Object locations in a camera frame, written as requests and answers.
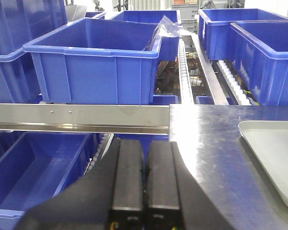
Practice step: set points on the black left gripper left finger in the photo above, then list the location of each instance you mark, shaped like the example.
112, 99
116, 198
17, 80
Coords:
108, 196

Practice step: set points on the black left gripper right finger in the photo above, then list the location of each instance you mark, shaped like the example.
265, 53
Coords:
174, 200

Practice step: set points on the blue bin lower left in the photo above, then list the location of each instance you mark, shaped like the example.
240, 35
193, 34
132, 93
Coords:
37, 167

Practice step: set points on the blue bin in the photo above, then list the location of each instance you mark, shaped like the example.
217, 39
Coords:
215, 31
260, 56
147, 21
37, 167
20, 22
95, 61

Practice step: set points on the white roller track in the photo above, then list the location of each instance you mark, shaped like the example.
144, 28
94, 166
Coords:
233, 85
184, 78

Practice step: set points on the grey metal tray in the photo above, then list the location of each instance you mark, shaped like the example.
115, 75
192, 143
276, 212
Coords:
269, 142

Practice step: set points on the white roller track right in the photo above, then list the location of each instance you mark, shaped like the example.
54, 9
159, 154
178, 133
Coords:
233, 85

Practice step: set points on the blue bin front left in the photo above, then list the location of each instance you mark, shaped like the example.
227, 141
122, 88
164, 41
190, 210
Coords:
95, 61

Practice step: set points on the blue bin rear left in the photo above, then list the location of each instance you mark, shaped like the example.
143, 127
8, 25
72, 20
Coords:
147, 21

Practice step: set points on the blue bin far left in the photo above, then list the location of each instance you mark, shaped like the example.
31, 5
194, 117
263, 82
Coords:
20, 22

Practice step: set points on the blue bin front right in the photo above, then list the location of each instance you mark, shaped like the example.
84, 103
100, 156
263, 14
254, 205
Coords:
260, 56

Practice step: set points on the clear plastic bag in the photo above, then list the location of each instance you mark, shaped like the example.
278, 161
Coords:
169, 33

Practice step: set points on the blue bin rear right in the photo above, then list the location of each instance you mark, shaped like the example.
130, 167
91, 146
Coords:
215, 31

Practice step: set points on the steel shelf front rail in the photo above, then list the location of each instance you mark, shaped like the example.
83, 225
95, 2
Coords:
134, 119

